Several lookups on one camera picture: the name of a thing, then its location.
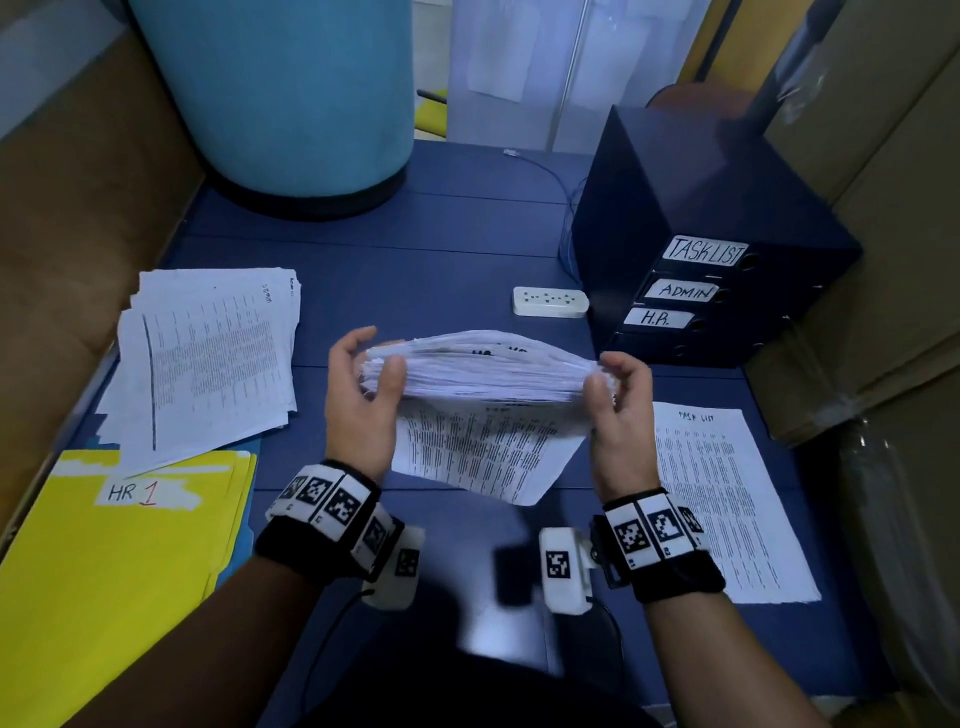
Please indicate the person's left hand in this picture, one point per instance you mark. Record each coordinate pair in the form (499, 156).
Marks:
(360, 413)

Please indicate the person's right hand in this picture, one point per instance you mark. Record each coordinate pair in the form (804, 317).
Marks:
(623, 435)

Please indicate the neat stack of printed papers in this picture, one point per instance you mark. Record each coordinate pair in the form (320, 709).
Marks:
(203, 360)
(480, 368)
(735, 503)

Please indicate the yellow folder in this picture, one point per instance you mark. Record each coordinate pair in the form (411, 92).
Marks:
(105, 600)

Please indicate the person's right forearm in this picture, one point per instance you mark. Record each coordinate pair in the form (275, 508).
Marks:
(735, 668)

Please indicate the person's left forearm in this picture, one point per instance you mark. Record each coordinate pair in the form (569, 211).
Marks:
(195, 653)

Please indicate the person's dark trousers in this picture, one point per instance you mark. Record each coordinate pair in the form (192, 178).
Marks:
(480, 690)

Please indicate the black marker wristband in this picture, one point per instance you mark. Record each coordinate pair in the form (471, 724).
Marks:
(657, 543)
(327, 522)

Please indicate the white power strip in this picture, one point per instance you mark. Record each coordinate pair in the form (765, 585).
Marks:
(551, 302)

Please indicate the yellow plastic item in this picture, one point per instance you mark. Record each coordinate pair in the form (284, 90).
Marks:
(432, 113)

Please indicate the teal cylindrical barrel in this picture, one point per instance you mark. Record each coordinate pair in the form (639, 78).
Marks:
(270, 90)

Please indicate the brown cardboard box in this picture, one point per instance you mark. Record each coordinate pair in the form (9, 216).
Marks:
(900, 210)

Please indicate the white partition panel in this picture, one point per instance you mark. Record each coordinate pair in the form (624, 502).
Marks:
(570, 68)

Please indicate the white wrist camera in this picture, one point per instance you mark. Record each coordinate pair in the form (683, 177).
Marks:
(566, 570)
(398, 567)

